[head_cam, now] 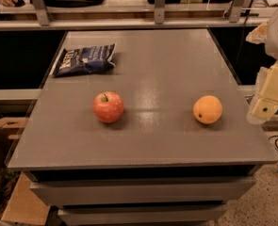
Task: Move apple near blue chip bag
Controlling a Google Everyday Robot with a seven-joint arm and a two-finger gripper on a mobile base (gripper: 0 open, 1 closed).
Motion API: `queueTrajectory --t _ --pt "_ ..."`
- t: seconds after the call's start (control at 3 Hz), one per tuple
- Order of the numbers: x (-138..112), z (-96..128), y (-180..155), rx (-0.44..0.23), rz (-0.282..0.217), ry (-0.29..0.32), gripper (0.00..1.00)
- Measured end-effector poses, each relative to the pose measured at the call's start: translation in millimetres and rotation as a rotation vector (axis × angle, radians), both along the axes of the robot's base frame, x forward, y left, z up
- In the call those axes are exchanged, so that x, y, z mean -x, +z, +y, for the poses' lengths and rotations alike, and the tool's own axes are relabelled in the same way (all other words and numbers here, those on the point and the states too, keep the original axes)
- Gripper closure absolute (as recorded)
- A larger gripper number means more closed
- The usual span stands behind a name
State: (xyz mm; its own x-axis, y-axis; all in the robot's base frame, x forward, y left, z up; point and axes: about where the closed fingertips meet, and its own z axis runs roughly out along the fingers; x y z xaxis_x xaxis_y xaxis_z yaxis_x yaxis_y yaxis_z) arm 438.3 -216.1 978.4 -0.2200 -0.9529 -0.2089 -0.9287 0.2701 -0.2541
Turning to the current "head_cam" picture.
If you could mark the orange fruit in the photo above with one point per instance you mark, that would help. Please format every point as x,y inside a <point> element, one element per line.
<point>207,109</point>

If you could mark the red apple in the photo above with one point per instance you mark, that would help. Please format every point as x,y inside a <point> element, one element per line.
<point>108,106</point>

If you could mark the grey drawer cabinet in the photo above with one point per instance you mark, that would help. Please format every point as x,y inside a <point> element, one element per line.
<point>156,164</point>

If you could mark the metal shelf bracket right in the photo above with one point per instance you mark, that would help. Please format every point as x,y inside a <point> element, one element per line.
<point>234,11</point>

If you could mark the metal shelf bracket middle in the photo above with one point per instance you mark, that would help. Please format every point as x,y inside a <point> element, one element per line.
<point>159,11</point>

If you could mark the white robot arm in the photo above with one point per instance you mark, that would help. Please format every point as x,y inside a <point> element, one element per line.
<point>271,42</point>

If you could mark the black computer mouse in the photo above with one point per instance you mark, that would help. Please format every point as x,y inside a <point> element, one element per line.
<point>19,3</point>

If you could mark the metal shelf bracket left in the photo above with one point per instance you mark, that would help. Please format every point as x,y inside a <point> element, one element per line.
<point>41,12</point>

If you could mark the metal shelf bracket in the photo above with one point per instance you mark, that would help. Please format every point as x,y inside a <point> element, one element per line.
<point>234,11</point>
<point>159,11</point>
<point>41,12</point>

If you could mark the cardboard box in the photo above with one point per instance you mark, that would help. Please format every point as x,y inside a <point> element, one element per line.
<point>19,206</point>

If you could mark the blue chip bag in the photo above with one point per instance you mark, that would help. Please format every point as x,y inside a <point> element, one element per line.
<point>86,60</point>

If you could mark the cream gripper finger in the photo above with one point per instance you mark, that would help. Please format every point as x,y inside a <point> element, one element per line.
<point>258,35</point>
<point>264,103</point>

